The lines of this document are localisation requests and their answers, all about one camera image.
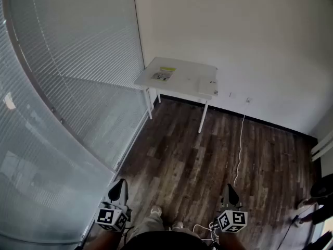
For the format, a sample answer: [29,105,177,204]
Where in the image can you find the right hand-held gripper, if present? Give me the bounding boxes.
[217,183,248,233]

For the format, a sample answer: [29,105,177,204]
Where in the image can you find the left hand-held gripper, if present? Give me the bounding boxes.
[95,179,132,233]

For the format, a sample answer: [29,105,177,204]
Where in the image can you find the white paper booklet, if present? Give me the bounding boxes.
[197,77,219,97]

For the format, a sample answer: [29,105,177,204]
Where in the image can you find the yellow and grey booklet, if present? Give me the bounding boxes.
[150,66,176,83]

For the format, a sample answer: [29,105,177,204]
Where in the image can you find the person's right forearm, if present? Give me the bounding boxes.
[220,230,247,250]

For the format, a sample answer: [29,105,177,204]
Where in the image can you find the person's left forearm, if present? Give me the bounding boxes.
[84,227,123,250]

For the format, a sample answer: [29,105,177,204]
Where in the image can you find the person's black shirt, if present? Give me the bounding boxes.
[124,230,210,250]

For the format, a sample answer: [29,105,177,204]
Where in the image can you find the white table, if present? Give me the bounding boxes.
[134,57,219,134]

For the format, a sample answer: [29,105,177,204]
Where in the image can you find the window blinds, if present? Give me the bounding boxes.
[0,0,149,247]

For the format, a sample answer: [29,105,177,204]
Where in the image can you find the white power cable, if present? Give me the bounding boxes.
[233,99,252,188]

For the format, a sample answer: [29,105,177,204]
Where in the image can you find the black floor cable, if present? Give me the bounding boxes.
[276,209,310,250]

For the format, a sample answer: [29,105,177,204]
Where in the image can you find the white door frame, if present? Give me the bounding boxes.
[310,131,333,162]

